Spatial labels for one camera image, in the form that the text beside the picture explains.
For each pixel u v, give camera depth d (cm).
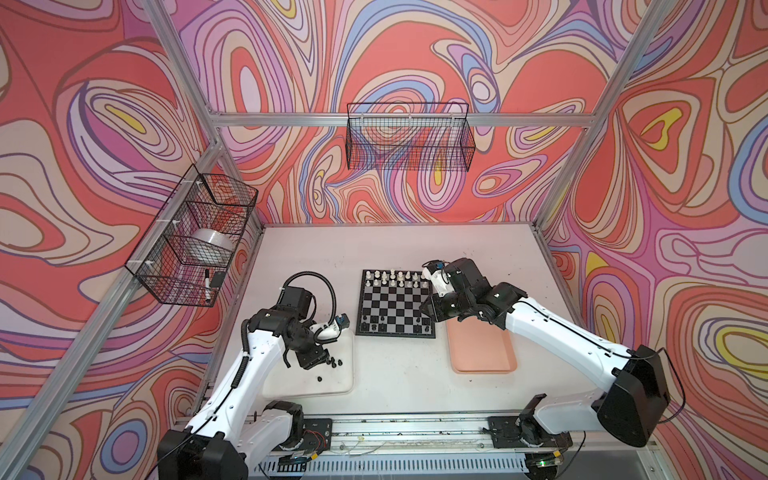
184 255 73
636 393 39
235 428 41
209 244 69
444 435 75
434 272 71
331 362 84
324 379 82
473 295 59
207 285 72
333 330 70
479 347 88
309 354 69
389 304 96
